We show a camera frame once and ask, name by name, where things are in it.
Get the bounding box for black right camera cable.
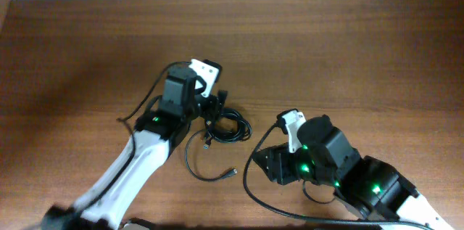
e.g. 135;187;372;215
242;120;436;230

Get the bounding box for thin black USB cable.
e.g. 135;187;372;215
184;119;239;183

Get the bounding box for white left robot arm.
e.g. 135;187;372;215
38;62;222;229

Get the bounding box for thick black cable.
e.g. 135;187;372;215
202;107;253;144

